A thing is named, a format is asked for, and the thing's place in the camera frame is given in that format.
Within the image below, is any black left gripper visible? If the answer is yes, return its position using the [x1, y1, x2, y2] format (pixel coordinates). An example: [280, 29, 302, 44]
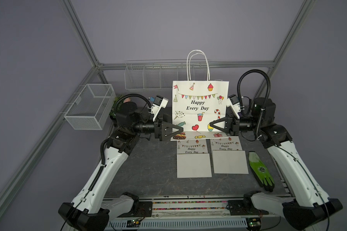
[132, 112, 182, 142]

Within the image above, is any large white party paper bag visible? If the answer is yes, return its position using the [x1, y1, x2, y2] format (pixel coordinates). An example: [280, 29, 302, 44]
[210, 136, 249, 174]

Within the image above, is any small white party paper bag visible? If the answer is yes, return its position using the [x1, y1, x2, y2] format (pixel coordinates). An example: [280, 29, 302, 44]
[176, 140, 212, 179]

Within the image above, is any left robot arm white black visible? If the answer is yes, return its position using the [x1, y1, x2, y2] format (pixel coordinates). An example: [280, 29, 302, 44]
[58, 93, 183, 231]

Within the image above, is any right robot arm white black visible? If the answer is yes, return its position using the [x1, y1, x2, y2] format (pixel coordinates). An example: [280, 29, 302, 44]
[210, 69, 343, 231]

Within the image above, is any potted plant with pink flower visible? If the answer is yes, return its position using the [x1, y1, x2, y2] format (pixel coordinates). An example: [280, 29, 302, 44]
[109, 94, 131, 119]

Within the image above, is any green black work glove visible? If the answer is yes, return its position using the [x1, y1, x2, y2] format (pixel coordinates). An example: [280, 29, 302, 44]
[248, 152, 275, 192]

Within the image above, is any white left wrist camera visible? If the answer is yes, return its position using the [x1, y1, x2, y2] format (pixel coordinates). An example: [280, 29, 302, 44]
[149, 95, 169, 122]

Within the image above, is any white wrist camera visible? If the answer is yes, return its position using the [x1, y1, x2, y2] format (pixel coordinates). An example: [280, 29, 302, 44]
[149, 95, 169, 122]
[227, 94, 244, 119]

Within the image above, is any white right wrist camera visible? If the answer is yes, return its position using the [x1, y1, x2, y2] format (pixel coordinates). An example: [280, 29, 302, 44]
[227, 94, 244, 119]

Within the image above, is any white wire wall shelf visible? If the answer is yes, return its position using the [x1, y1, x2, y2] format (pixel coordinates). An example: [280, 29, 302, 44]
[124, 59, 207, 90]

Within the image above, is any white wire side basket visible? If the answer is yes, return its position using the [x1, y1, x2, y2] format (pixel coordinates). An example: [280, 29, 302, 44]
[64, 84, 116, 131]

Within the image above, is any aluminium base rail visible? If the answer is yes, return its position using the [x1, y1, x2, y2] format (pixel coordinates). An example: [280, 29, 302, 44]
[66, 195, 298, 231]

